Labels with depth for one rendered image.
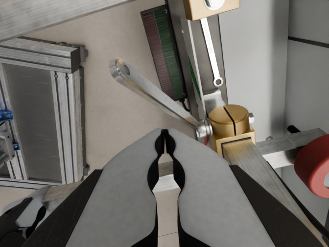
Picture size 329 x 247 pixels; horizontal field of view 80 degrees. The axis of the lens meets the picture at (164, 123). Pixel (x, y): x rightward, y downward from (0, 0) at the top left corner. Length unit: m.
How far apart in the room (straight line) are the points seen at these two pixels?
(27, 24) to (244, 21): 0.38
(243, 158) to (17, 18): 0.28
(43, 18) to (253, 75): 0.42
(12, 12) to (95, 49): 0.87
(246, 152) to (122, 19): 0.94
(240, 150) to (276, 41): 0.32
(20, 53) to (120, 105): 0.52
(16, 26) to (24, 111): 0.89
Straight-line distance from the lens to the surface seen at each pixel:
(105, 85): 1.17
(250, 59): 0.51
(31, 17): 0.27
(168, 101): 0.16
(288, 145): 0.33
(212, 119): 0.26
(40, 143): 1.22
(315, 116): 0.50
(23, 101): 1.13
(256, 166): 0.23
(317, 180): 0.30
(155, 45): 0.37
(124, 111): 1.21
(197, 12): 0.23
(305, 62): 0.49
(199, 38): 0.38
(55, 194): 0.38
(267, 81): 0.54
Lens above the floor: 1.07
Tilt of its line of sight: 60 degrees down
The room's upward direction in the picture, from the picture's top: 177 degrees clockwise
